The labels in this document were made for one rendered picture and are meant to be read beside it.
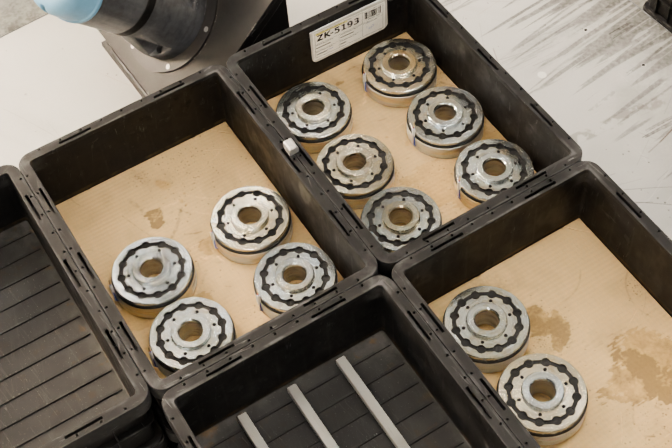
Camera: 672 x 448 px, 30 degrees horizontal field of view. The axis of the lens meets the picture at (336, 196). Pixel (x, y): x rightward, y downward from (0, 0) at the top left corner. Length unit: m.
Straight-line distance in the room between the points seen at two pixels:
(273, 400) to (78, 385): 0.24
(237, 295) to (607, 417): 0.47
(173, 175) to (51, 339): 0.28
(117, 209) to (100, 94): 0.36
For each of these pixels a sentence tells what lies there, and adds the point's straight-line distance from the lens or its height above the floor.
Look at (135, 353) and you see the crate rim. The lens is 1.44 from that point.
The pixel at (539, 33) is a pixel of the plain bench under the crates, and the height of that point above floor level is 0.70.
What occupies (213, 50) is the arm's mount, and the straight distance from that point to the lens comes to 1.83.
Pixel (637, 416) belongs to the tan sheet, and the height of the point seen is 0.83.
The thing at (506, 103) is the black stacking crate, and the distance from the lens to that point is 1.66.
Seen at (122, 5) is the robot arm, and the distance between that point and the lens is 1.77.
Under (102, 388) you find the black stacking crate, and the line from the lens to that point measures 1.54.
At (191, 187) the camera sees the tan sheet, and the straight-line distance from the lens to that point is 1.68.
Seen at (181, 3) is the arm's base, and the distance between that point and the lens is 1.83.
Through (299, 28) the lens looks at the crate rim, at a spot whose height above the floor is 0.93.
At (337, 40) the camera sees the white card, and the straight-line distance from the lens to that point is 1.76.
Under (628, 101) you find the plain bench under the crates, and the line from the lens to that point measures 1.94.
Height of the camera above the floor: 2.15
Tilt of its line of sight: 53 degrees down
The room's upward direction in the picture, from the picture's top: 5 degrees counter-clockwise
